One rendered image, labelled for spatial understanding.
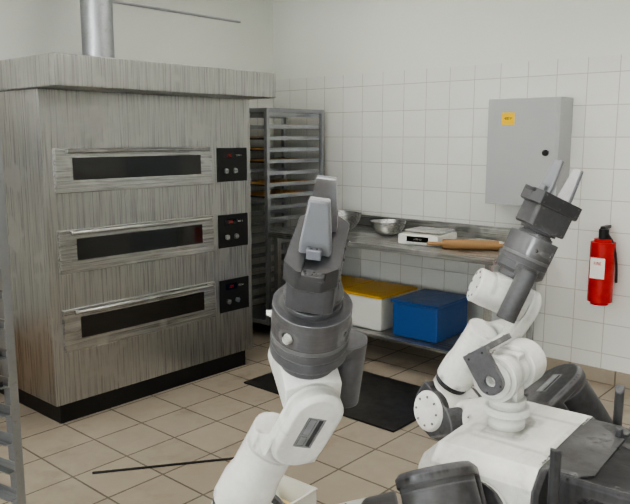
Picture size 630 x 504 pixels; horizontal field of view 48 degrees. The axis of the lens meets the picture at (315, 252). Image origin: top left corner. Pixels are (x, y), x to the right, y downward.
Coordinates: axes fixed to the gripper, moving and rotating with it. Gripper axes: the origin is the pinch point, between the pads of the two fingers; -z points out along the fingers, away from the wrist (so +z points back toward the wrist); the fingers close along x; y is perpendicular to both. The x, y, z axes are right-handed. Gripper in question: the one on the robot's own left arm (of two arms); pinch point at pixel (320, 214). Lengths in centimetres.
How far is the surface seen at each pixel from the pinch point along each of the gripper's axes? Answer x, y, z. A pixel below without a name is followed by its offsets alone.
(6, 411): 80, -98, 129
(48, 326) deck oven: 221, -166, 219
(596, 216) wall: 362, 140, 178
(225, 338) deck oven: 304, -89, 279
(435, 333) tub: 321, 51, 260
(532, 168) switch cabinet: 375, 96, 157
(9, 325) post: 91, -99, 104
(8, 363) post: 85, -98, 115
